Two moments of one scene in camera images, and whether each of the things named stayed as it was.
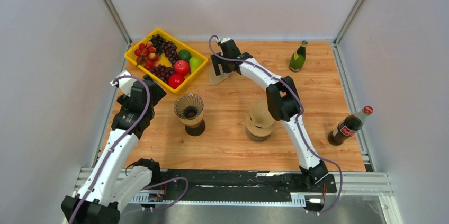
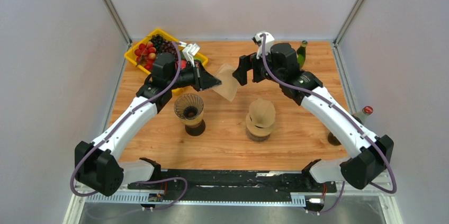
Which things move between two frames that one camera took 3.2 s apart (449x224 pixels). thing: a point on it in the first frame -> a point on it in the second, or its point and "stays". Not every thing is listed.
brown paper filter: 259,122 stays
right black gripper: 217,60 -> 246,63
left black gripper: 158,93 -> 202,79
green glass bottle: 297,57 stays
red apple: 181,66 stays
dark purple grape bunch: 166,47 stays
